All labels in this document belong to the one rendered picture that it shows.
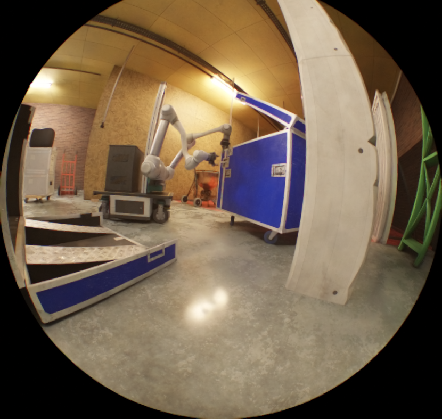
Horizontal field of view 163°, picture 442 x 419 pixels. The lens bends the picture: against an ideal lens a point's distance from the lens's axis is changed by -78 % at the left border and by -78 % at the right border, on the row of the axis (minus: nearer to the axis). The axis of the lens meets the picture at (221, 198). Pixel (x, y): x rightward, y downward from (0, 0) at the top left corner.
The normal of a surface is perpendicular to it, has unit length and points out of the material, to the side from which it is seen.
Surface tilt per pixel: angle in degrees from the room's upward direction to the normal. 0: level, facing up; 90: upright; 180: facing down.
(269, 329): 0
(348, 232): 90
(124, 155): 90
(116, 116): 90
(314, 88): 90
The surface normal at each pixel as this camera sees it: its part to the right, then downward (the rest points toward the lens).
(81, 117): 0.74, 0.11
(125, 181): 0.29, 0.09
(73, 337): 0.09, -0.99
